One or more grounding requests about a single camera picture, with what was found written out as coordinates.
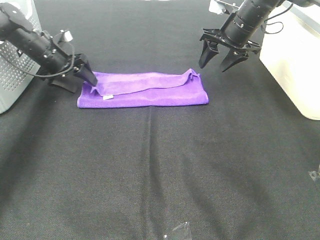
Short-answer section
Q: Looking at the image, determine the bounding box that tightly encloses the clear tape piece right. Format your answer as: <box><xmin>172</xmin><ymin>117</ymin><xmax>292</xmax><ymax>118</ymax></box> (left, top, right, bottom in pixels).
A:
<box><xmin>308</xmin><ymin>166</ymin><xmax>320</xmax><ymax>183</ymax></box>

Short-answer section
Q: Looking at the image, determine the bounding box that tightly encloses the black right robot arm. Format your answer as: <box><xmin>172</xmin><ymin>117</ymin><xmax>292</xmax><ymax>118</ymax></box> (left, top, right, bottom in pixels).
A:
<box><xmin>198</xmin><ymin>0</ymin><xmax>283</xmax><ymax>72</ymax></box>

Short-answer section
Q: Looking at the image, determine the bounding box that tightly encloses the clear tape piece centre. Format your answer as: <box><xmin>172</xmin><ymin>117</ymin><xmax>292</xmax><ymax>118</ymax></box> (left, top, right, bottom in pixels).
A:
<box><xmin>162</xmin><ymin>222</ymin><xmax>192</xmax><ymax>240</ymax></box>

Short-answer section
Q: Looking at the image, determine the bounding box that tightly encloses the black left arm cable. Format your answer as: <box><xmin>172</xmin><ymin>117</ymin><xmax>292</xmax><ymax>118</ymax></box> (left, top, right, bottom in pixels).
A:
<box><xmin>0</xmin><ymin>37</ymin><xmax>77</xmax><ymax>78</ymax></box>

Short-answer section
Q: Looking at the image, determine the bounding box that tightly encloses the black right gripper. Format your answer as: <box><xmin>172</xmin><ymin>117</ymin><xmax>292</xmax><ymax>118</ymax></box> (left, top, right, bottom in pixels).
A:
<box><xmin>198</xmin><ymin>12</ymin><xmax>262</xmax><ymax>72</ymax></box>

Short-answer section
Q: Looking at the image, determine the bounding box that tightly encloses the clear tape piece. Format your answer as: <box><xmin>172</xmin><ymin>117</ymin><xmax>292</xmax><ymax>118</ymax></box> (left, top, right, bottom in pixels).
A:
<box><xmin>162</xmin><ymin>222</ymin><xmax>192</xmax><ymax>240</ymax></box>
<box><xmin>308</xmin><ymin>166</ymin><xmax>320</xmax><ymax>183</ymax></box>

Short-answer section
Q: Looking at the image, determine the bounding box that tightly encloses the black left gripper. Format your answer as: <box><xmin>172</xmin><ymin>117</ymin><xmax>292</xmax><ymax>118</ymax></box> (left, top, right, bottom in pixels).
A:
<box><xmin>38</xmin><ymin>34</ymin><xmax>98</xmax><ymax>93</ymax></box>

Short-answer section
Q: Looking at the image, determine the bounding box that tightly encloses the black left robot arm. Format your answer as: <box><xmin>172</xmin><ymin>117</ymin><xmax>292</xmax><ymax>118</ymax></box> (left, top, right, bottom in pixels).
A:
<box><xmin>0</xmin><ymin>2</ymin><xmax>98</xmax><ymax>93</ymax></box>

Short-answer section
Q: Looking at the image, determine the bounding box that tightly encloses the grey perforated laundry basket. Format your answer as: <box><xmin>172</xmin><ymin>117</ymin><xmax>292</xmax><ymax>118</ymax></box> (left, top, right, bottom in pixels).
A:
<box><xmin>0</xmin><ymin>0</ymin><xmax>42</xmax><ymax>113</ymax></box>

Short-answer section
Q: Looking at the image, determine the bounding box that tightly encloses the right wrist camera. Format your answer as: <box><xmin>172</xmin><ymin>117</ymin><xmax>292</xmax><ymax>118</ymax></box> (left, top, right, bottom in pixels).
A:
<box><xmin>208</xmin><ymin>0</ymin><xmax>239</xmax><ymax>15</ymax></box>

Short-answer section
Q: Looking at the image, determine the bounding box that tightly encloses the white plastic bin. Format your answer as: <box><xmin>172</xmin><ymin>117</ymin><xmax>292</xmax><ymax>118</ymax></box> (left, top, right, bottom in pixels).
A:
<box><xmin>259</xmin><ymin>0</ymin><xmax>320</xmax><ymax>121</ymax></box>

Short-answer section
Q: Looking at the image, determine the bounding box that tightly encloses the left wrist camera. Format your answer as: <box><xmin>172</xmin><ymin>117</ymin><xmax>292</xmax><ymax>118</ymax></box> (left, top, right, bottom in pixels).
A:
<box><xmin>52</xmin><ymin>29</ymin><xmax>73</xmax><ymax>44</ymax></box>

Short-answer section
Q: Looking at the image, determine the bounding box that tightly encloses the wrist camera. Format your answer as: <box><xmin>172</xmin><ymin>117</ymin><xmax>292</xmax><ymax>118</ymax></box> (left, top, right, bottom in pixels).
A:
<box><xmin>52</xmin><ymin>29</ymin><xmax>73</xmax><ymax>44</ymax></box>
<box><xmin>208</xmin><ymin>0</ymin><xmax>239</xmax><ymax>15</ymax></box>

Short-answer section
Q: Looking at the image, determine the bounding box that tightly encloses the purple microfiber towel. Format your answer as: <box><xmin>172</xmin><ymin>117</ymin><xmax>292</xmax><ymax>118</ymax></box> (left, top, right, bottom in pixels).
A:
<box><xmin>77</xmin><ymin>68</ymin><xmax>209</xmax><ymax>109</ymax></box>

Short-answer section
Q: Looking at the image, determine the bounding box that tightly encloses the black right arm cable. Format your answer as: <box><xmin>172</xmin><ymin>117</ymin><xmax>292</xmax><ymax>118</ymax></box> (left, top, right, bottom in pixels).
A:
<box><xmin>259</xmin><ymin>0</ymin><xmax>295</xmax><ymax>36</ymax></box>

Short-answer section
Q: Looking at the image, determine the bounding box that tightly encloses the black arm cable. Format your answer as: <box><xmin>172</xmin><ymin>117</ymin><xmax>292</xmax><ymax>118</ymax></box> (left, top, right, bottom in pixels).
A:
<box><xmin>259</xmin><ymin>0</ymin><xmax>295</xmax><ymax>36</ymax></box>
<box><xmin>0</xmin><ymin>37</ymin><xmax>77</xmax><ymax>78</ymax></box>

